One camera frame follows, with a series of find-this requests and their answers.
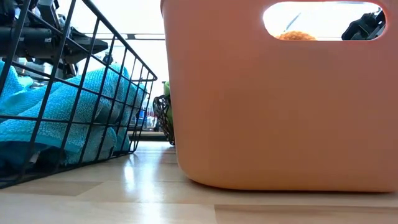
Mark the orange microfiber towel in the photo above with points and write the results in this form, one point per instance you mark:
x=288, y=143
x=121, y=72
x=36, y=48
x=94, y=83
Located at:
x=295, y=35

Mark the orange plastic bin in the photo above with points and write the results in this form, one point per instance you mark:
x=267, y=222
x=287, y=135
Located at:
x=280, y=118

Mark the green microfiber towel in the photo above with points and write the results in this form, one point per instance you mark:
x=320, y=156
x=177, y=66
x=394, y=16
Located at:
x=168, y=90

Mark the blue microfiber towel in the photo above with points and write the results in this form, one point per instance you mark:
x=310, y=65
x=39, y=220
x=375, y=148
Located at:
x=93, y=90
x=12, y=87

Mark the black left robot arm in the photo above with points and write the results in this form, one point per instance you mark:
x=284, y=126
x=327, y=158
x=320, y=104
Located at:
x=31, y=37

